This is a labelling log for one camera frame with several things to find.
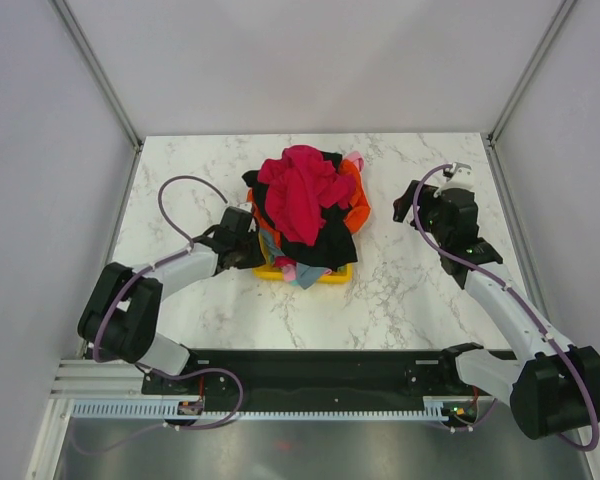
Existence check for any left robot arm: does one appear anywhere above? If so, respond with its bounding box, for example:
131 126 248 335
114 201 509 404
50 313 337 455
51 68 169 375
77 204 265 393

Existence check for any left aluminium frame post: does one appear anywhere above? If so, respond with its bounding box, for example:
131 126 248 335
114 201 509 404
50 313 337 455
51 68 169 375
49 0 143 152

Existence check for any pink garment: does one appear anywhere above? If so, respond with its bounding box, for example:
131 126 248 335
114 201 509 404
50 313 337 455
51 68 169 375
347 151 365 171

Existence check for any yellow plastic basket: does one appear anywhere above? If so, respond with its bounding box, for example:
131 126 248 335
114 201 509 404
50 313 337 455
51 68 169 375
252 234 354 286

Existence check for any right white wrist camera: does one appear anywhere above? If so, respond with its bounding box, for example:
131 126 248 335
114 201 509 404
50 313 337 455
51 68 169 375
439 162 475 191

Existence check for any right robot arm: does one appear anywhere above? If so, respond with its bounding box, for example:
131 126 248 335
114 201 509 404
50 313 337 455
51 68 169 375
393 180 600 451

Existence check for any crimson red t shirt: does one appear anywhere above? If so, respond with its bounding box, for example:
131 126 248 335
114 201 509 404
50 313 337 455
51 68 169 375
257 145 357 247

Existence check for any left aluminium rail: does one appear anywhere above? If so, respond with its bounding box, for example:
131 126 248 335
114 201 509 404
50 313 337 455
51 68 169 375
49 357 149 400

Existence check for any right aluminium frame post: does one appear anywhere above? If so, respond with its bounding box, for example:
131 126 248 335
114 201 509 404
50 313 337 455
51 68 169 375
482 0 579 149

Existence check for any black t shirt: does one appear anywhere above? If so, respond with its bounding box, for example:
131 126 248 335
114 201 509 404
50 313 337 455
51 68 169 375
242 150 358 270

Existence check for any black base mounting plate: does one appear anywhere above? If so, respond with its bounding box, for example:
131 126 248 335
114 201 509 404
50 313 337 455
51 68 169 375
142 349 474 411

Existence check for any grey blue garment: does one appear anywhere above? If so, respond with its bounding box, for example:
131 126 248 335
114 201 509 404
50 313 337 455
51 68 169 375
254 230 335 290

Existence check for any white slotted cable duct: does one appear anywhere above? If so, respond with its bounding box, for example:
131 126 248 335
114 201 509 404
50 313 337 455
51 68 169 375
71 398 448 422

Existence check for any orange t shirt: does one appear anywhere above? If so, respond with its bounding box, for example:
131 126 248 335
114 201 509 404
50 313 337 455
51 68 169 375
255 155 371 248

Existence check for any aluminium frame post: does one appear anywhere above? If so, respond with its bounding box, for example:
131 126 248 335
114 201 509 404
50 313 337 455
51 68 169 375
482 0 579 149
49 0 143 152

